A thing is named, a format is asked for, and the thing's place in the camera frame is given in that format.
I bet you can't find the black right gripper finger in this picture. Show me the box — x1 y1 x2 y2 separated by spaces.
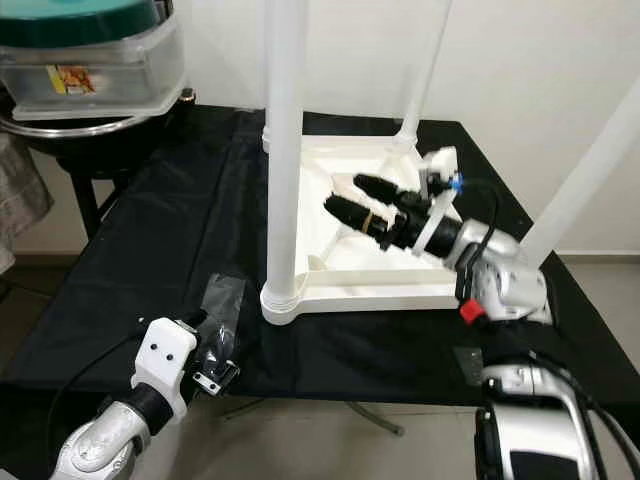
353 173 413 207
324 194 403 243

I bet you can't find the clear tape strip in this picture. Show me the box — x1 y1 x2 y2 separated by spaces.
199 273 247 347

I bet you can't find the white plastic table top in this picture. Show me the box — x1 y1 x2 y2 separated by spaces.
258 135 536 327

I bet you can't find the black tablecloth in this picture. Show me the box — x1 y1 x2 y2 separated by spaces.
0 105 640 480

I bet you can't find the clear tape cross patch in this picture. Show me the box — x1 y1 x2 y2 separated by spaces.
452 345 487 387

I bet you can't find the black metal stand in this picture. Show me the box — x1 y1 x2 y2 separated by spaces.
64 165 122 237

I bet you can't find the beige woven bench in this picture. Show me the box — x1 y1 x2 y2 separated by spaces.
0 135 30 272

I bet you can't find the black metal wok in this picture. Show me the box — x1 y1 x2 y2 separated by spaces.
0 90 197 167

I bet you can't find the clear plastic container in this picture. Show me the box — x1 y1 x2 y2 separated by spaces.
0 20 187 122

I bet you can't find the green pot lid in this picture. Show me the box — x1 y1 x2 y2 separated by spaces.
0 0 160 47

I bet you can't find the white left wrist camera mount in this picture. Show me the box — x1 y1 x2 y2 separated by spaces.
132 316 199 421

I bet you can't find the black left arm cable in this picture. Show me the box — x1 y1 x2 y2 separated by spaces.
44 332 151 473

